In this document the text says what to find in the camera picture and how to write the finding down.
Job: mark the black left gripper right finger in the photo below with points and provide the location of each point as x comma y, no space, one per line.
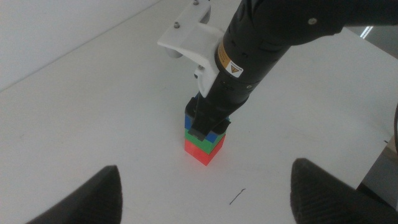
323,199

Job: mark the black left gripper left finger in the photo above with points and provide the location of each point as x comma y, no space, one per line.
96,202

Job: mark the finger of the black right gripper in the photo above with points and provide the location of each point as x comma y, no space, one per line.
203,121

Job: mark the blue cube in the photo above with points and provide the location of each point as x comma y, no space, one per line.
211,137

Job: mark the green cube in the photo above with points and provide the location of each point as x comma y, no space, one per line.
197,144

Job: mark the red cube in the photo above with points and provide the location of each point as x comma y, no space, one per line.
199,155

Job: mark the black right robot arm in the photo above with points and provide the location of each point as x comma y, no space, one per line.
264,31

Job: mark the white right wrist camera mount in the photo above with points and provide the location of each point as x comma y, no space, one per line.
192,37

